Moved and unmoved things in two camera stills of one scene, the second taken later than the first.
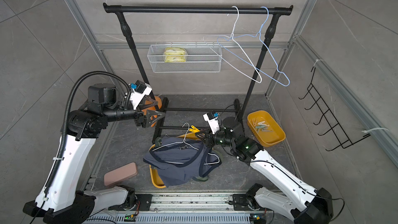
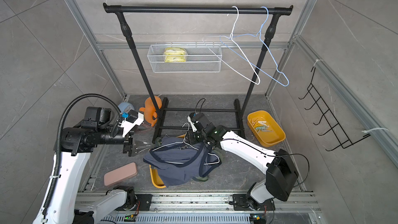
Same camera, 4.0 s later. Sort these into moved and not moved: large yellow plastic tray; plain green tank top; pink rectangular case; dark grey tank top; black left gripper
Moved: black left gripper
Not moved: plain green tank top; large yellow plastic tray; pink rectangular case; dark grey tank top
